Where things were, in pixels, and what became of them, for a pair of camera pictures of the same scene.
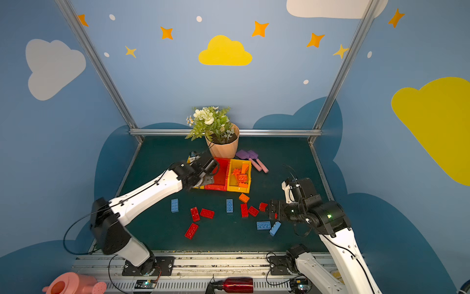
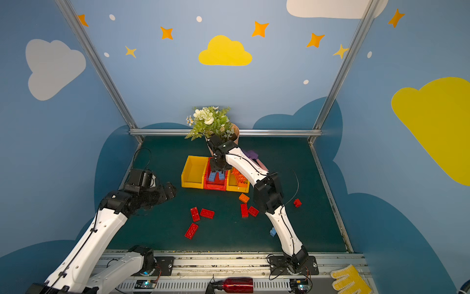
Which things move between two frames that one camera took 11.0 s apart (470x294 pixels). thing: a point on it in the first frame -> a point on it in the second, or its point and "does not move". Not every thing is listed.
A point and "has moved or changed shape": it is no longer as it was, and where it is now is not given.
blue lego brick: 264,225 has moved or changed shape
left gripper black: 207,171 -> 167,191
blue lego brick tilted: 275,228 does not move
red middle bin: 220,179 does not move
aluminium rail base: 193,272 does not move
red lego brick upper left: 195,214 does not move
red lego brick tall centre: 244,210 does not move
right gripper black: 274,211 -> 216,167
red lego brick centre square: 253,211 does not move
